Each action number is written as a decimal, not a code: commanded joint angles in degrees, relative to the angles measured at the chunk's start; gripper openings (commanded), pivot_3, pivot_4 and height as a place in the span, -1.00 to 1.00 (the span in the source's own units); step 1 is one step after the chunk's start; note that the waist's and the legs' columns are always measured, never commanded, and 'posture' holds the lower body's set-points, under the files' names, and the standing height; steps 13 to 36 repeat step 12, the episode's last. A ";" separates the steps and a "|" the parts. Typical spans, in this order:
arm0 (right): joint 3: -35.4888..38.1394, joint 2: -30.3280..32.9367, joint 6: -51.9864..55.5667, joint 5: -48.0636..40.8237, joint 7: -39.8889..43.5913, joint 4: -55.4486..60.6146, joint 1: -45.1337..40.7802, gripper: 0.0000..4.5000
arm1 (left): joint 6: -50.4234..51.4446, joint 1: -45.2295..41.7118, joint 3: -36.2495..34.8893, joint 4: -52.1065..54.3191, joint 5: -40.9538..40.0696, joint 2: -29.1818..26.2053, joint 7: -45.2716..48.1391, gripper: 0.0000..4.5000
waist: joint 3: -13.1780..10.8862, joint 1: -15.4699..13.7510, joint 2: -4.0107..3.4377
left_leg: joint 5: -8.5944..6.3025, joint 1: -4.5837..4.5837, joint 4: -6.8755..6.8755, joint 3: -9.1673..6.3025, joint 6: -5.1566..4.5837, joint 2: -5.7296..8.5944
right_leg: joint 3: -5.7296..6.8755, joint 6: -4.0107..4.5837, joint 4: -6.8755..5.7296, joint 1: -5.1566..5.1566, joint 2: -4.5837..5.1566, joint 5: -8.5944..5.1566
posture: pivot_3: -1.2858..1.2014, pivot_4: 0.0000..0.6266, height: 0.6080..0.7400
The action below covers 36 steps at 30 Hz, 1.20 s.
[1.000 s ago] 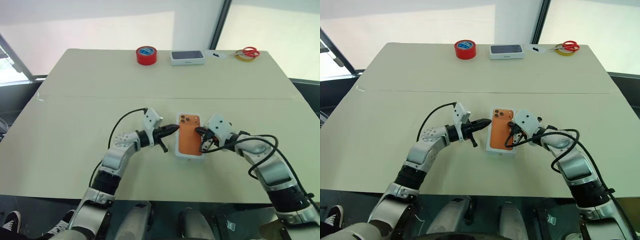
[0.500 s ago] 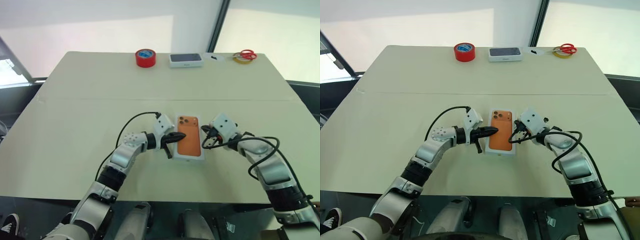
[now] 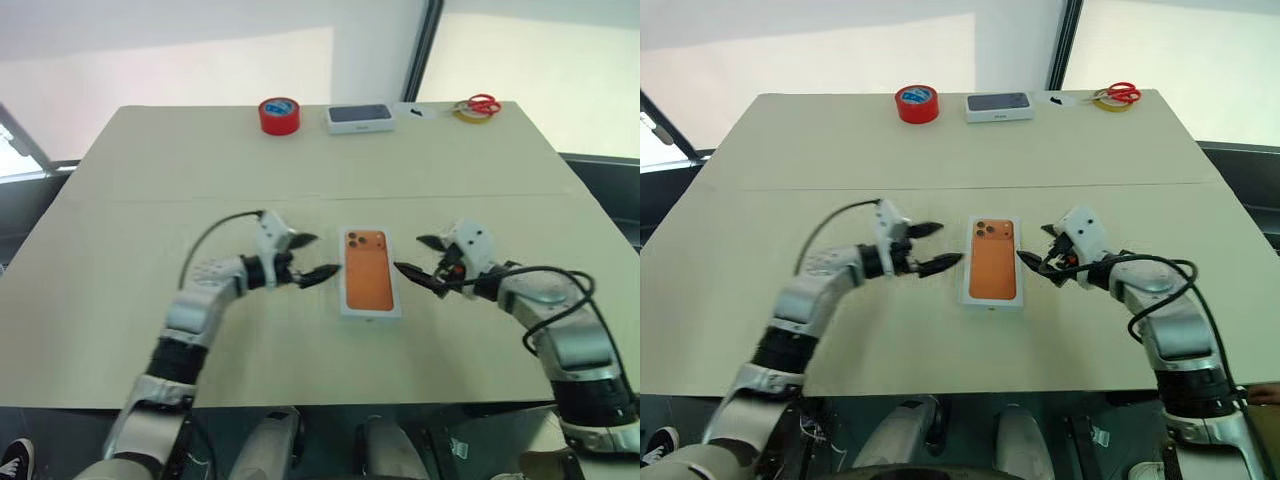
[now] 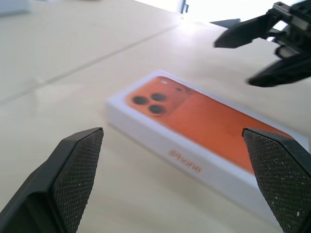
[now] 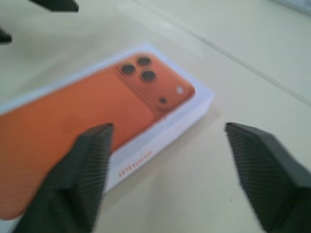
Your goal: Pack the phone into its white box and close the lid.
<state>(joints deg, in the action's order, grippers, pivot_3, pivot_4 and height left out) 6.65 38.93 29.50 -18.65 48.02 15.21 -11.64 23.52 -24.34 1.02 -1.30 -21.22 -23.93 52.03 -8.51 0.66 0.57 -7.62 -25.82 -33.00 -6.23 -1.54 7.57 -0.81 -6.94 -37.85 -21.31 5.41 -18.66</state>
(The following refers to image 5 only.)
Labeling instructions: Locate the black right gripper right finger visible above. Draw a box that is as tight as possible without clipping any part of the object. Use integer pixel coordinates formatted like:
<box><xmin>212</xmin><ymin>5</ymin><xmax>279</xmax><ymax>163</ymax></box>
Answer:
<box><xmin>225</xmin><ymin>122</ymin><xmax>311</xmax><ymax>233</ymax></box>

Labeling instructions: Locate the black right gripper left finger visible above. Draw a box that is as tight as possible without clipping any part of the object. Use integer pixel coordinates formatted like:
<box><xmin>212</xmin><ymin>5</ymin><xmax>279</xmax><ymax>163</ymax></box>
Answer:
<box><xmin>13</xmin><ymin>122</ymin><xmax>114</xmax><ymax>233</ymax></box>

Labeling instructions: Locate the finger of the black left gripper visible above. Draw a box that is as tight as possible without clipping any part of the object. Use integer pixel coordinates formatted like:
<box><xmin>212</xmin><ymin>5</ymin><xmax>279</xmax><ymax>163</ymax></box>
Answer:
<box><xmin>0</xmin><ymin>26</ymin><xmax>13</xmax><ymax>45</ymax></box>
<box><xmin>28</xmin><ymin>0</ymin><xmax>80</xmax><ymax>13</ymax></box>

